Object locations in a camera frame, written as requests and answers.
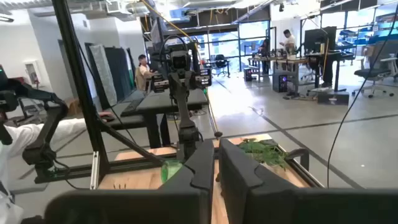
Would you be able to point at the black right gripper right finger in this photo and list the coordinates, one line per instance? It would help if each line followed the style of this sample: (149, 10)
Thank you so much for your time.
(245, 186)

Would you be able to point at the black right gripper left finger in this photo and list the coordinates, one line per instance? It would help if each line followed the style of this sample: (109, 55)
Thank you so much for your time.
(192, 186)

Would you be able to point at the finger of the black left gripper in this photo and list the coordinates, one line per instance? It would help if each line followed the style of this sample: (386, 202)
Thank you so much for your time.
(174, 82)
(186, 81)

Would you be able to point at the green spray bottle white trigger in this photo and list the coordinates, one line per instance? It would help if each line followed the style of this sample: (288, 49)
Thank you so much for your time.
(169, 171)

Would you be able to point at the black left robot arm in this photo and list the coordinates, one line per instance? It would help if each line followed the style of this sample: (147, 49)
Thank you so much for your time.
(187, 118)

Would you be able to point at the black office chair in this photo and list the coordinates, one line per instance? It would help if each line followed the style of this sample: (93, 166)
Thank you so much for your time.
(221, 62)

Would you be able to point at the person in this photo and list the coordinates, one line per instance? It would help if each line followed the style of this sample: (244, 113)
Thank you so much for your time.
(289, 40)
(143, 73)
(25, 137)
(264, 51)

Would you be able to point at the green potted plant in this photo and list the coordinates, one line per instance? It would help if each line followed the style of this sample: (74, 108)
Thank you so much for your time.
(264, 152)

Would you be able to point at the black keyboard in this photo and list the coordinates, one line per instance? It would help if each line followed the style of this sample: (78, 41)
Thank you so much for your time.
(133, 105)

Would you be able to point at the dark fabric backdrop panel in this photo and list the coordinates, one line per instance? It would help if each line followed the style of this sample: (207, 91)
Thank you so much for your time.
(121, 74)

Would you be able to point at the grey fabric backdrop panel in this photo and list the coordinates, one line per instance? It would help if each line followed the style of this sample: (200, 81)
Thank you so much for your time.
(104, 77)

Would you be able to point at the black lit computer tower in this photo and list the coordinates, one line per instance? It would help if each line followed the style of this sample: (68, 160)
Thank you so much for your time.
(280, 83)

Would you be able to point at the wooden workbench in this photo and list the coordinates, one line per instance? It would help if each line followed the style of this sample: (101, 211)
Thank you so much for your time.
(280, 60)

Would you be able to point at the silver aluminium extrusion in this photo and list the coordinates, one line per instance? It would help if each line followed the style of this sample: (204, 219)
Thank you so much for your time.
(94, 171)

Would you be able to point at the black computer monitor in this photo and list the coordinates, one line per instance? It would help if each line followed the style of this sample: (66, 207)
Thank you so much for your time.
(320, 39)

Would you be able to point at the black floor box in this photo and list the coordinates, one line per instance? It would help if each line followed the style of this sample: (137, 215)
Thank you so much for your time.
(332, 98)

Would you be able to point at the black monitor desk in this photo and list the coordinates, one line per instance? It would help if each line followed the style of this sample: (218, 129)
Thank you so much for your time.
(328, 57)

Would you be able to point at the grey office chair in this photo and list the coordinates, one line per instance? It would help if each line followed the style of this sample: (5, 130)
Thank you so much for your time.
(373, 73)

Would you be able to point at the black curved bracket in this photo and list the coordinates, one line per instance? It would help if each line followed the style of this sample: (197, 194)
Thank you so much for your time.
(300, 154)

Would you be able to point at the black aluminium rig frame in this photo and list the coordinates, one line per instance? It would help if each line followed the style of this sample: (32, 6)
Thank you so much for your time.
(81, 93)

